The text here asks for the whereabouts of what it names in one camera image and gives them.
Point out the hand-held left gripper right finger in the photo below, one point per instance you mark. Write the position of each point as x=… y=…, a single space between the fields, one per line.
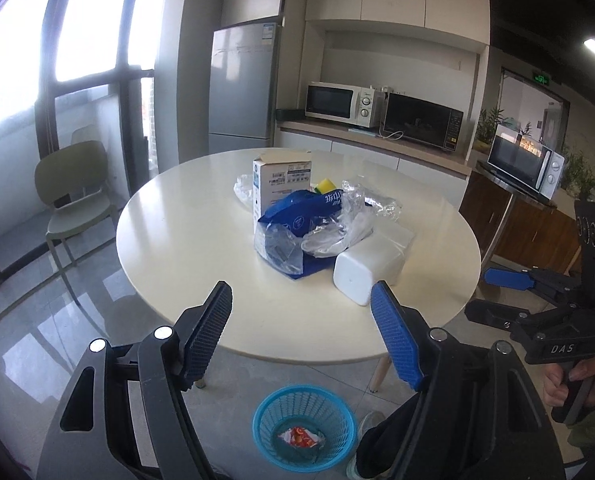
x=395 y=340

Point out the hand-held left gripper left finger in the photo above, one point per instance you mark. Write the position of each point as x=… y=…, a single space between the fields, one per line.
x=212 y=330

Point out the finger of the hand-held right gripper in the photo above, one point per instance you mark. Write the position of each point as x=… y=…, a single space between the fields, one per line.
x=507 y=279
x=492 y=312

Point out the white plastic container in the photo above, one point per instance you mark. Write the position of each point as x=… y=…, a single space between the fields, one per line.
x=360 y=270

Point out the blue plastic waste basket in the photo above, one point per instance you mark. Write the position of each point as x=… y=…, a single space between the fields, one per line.
x=272 y=410

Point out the clear plastic bag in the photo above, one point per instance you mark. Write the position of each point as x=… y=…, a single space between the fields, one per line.
x=243 y=190
x=337 y=230

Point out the blue snack bag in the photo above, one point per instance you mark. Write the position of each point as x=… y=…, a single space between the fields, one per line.
x=292 y=212

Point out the white cardboard box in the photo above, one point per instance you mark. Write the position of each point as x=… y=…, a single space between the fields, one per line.
x=277 y=185

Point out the yellow sponge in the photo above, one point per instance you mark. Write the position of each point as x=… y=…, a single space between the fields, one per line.
x=322 y=185

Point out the brown wooden cabinet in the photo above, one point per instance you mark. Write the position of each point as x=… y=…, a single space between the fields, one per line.
x=522 y=225

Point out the person's white shoe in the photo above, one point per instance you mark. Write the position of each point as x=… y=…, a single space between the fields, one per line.
x=372 y=422

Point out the round white wooden-legged table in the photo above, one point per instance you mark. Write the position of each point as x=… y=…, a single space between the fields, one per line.
x=187 y=240

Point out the green potted plant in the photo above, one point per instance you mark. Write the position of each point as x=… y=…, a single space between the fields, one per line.
x=487 y=127
x=585 y=175

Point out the person's black trouser leg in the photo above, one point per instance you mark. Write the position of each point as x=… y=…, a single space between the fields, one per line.
x=382 y=450

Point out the silver microwave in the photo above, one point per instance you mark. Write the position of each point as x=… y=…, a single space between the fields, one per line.
x=517 y=160

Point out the clear plastic wrapper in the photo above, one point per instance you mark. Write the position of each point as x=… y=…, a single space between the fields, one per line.
x=385 y=207

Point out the red snack wrapper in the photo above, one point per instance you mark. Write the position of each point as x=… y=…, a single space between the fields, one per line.
x=300 y=436

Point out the black microwave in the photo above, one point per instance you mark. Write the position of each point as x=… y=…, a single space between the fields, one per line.
x=417 y=120

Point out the white counter cabinet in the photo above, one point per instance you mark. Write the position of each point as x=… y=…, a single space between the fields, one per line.
x=357 y=152

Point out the green exit sign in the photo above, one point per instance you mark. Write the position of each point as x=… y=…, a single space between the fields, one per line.
x=540 y=79

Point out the green chair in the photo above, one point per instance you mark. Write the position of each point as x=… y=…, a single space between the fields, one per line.
x=72 y=175

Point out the silver refrigerator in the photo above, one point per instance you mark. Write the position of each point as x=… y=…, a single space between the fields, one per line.
x=242 y=85

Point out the white microwave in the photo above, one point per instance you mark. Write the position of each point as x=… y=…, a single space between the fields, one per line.
x=330 y=100

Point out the black window frame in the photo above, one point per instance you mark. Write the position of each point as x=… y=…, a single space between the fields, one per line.
x=47 y=75

